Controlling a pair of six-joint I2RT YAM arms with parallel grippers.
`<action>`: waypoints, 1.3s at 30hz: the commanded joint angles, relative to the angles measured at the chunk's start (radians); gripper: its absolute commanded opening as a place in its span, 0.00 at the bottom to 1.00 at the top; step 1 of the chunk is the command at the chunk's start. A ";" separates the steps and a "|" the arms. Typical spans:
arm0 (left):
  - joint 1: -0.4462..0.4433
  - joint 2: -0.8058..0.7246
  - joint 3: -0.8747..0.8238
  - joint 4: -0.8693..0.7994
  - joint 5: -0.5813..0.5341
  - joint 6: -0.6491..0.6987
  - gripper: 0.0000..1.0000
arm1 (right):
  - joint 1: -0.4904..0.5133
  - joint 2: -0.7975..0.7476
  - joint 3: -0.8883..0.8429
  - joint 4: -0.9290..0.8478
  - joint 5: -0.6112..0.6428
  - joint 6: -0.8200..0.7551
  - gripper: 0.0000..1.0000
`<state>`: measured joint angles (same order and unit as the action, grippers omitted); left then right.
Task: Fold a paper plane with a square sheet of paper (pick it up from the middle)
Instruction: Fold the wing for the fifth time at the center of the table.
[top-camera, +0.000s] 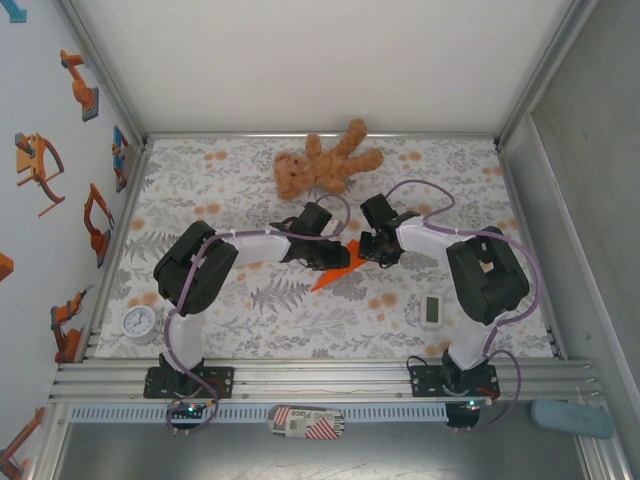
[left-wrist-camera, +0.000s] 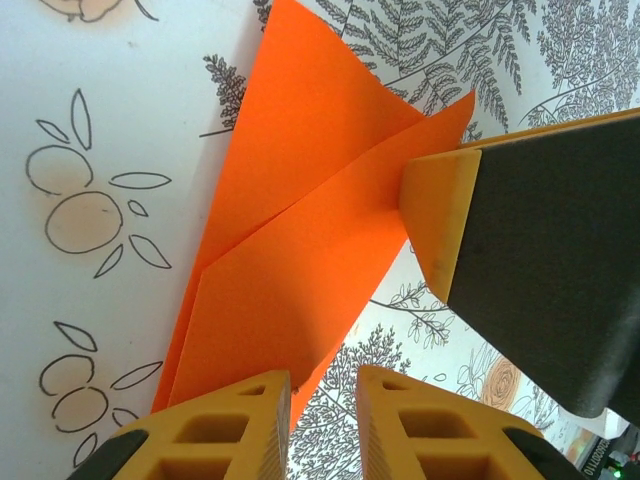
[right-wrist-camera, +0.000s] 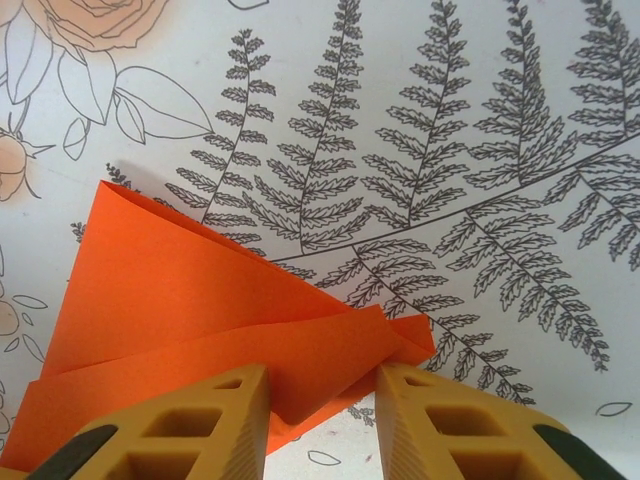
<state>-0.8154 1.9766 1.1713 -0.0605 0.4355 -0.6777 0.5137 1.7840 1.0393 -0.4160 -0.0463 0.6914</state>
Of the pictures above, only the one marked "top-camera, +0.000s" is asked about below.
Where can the orange paper sheet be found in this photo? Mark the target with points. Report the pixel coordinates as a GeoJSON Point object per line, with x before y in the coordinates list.
{"type": "Point", "coordinates": [332, 279]}

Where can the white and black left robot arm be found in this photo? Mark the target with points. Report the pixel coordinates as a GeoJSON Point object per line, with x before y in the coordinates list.
{"type": "Point", "coordinates": [195, 270]}

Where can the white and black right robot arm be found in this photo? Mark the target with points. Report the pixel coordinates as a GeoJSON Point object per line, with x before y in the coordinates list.
{"type": "Point", "coordinates": [490, 280]}

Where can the floral print tablecloth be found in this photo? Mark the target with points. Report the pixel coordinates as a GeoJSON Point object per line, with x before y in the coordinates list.
{"type": "Point", "coordinates": [300, 330]}

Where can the white digital timer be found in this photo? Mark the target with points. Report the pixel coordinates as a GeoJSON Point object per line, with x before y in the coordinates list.
{"type": "Point", "coordinates": [431, 312]}

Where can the brown teddy bear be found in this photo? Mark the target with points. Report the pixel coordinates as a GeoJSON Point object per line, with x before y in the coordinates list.
{"type": "Point", "coordinates": [325, 170]}

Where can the red striped printed package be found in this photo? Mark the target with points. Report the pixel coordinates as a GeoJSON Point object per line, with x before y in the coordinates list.
{"type": "Point", "coordinates": [305, 422]}

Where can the small circuit board with LEDs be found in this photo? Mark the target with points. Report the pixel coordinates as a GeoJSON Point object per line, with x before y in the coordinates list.
{"type": "Point", "coordinates": [190, 410]}
{"type": "Point", "coordinates": [467, 406]}

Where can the white round analog clock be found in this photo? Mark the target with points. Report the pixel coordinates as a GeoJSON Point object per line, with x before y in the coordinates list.
{"type": "Point", "coordinates": [138, 322]}

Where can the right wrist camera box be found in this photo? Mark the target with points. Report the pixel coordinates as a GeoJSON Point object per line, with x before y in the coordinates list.
{"type": "Point", "coordinates": [377, 212]}

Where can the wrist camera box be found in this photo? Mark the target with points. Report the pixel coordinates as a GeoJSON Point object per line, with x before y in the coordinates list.
{"type": "Point", "coordinates": [315, 217]}
{"type": "Point", "coordinates": [377, 212]}

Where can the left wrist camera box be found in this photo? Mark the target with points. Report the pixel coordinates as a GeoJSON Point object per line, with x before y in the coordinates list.
{"type": "Point", "coordinates": [315, 217]}

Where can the wide aluminium mounting rail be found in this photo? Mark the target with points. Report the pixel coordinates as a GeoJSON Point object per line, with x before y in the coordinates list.
{"type": "Point", "coordinates": [325, 382]}

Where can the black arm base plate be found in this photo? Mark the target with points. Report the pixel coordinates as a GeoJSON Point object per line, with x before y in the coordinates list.
{"type": "Point", "coordinates": [225, 382]}
{"type": "Point", "coordinates": [422, 382]}

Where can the aluminium frame rail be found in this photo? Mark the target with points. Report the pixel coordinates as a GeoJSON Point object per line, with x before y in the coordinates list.
{"type": "Point", "coordinates": [519, 190]}
{"type": "Point", "coordinates": [137, 167]}

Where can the blue and orange wall sticker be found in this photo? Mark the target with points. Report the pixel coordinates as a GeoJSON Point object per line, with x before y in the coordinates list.
{"type": "Point", "coordinates": [120, 155]}

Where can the aluminium frame post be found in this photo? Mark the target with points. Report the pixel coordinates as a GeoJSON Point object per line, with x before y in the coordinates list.
{"type": "Point", "coordinates": [539, 80]}
{"type": "Point", "coordinates": [112, 80]}

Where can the orange claw gripper wall sticker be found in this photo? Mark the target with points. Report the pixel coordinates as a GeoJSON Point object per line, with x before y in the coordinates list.
{"type": "Point", "coordinates": [30, 165]}

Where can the orange block wall sticker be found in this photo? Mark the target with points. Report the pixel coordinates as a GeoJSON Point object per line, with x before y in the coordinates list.
{"type": "Point", "coordinates": [5, 267]}

